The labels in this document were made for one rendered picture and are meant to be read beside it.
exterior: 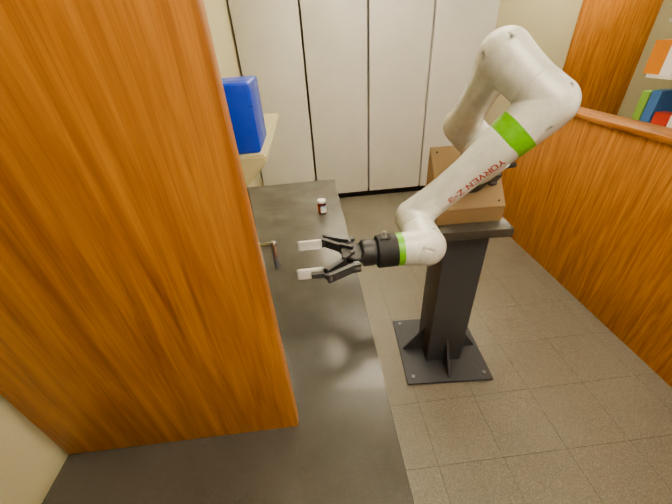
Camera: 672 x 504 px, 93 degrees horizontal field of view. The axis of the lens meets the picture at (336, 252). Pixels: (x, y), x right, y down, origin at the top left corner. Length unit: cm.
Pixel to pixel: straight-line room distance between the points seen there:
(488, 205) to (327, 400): 105
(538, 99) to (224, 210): 75
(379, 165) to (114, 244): 352
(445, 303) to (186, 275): 143
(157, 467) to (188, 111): 69
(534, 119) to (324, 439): 86
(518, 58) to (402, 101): 285
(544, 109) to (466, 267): 89
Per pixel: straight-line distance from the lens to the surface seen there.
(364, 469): 75
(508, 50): 95
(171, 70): 39
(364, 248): 84
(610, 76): 542
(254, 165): 48
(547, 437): 203
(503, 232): 150
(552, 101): 93
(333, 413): 80
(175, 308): 54
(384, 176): 392
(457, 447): 186
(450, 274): 162
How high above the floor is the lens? 164
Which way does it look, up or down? 34 degrees down
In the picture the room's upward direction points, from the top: 4 degrees counter-clockwise
